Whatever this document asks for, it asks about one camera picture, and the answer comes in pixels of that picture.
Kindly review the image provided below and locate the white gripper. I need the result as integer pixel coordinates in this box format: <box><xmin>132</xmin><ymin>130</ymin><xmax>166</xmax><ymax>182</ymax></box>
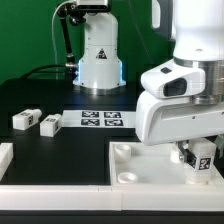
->
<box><xmin>136</xmin><ymin>59</ymin><xmax>224</xmax><ymax>166</ymax></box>

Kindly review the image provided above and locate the white square table top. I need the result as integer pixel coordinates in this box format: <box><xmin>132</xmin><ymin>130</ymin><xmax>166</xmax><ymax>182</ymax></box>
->
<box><xmin>109</xmin><ymin>142</ymin><xmax>224</xmax><ymax>186</ymax></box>

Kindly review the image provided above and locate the white U-shaped obstacle fence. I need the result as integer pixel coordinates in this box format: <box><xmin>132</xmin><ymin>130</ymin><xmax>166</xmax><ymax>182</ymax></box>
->
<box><xmin>0</xmin><ymin>142</ymin><xmax>224</xmax><ymax>212</ymax></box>

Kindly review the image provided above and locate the white marker base plate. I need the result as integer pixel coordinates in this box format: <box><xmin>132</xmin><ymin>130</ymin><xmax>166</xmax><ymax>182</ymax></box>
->
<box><xmin>62</xmin><ymin>110</ymin><xmax>135</xmax><ymax>128</ymax></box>

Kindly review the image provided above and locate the black cable bundle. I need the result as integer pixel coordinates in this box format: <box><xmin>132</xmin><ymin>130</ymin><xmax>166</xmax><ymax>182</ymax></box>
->
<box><xmin>19</xmin><ymin>63</ymin><xmax>76</xmax><ymax>80</ymax></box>

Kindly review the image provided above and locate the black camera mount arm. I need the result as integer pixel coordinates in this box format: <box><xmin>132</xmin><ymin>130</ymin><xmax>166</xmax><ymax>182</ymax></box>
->
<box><xmin>57</xmin><ymin>3</ymin><xmax>86</xmax><ymax>82</ymax></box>

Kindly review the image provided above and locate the white cable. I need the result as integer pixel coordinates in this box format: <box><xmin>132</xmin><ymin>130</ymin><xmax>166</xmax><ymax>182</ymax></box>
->
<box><xmin>51</xmin><ymin>0</ymin><xmax>78</xmax><ymax>80</ymax></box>

